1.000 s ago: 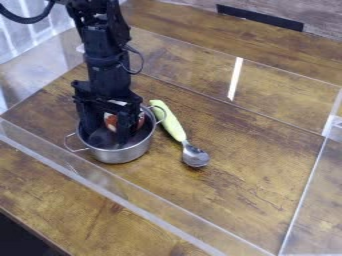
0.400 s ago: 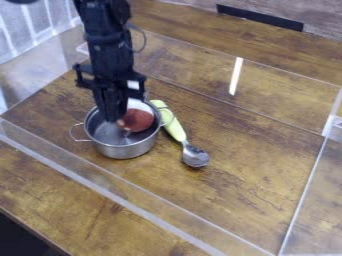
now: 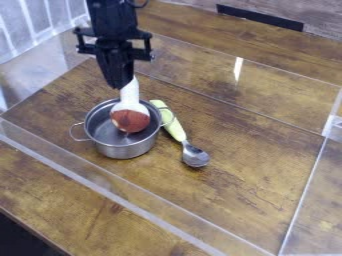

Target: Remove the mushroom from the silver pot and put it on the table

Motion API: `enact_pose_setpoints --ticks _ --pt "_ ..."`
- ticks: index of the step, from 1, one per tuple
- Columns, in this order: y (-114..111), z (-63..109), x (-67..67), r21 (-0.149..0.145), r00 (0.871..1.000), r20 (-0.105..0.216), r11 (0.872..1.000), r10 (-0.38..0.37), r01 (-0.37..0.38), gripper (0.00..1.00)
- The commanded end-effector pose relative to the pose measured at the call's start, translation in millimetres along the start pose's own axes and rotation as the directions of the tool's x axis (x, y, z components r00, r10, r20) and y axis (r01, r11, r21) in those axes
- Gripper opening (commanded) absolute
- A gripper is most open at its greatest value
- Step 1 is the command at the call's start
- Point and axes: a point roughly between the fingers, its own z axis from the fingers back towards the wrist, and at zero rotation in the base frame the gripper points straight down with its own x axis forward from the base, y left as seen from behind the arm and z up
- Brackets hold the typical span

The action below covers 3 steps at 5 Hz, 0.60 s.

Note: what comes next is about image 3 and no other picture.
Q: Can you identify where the black cable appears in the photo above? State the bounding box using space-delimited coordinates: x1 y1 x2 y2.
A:
128 0 149 9

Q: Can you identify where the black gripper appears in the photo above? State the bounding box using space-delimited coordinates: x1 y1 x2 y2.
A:
73 27 154 89

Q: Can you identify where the silver metal pot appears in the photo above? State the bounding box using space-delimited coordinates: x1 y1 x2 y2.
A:
69 98 174 159

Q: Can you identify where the spoon with yellow-green handle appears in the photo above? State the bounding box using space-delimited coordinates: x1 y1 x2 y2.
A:
149 99 209 168

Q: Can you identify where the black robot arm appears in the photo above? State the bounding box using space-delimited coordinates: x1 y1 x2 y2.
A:
73 0 153 90

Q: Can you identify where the black bar in background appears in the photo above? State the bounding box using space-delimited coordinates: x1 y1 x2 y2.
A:
216 4 304 32

